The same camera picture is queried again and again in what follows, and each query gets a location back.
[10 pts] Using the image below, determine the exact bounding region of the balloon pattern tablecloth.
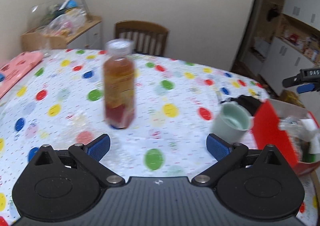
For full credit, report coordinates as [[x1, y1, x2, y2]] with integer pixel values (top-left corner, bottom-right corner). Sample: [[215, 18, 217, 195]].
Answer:
[[0, 48, 320, 225]]

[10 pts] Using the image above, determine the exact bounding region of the wooden side cabinet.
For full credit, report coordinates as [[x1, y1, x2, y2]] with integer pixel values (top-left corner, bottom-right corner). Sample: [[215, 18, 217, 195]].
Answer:
[[21, 15, 103, 51]]

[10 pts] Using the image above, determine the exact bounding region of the red and white cardboard box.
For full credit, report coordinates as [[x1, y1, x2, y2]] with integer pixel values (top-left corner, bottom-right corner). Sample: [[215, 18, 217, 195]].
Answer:
[[252, 99, 319, 176]]

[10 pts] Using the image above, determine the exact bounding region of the amber drink plastic bottle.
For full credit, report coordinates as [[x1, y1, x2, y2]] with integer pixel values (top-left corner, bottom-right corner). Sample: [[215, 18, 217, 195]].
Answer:
[[103, 39, 135, 129]]

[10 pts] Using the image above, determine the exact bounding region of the light green ceramic mug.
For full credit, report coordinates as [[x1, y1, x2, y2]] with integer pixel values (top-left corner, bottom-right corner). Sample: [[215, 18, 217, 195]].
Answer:
[[210, 102, 252, 144]]

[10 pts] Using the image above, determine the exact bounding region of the white storage cabinet wall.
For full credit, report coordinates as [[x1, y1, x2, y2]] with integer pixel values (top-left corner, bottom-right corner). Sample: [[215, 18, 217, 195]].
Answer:
[[239, 0, 319, 95]]

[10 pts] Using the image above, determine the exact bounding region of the clear plastic bag of items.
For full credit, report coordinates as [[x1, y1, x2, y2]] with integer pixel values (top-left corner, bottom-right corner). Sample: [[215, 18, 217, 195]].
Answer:
[[35, 8, 87, 37]]

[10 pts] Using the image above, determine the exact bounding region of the brown wooden chair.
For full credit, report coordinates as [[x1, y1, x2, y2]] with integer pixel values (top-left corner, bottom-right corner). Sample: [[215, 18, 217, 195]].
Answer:
[[114, 20, 169, 57]]

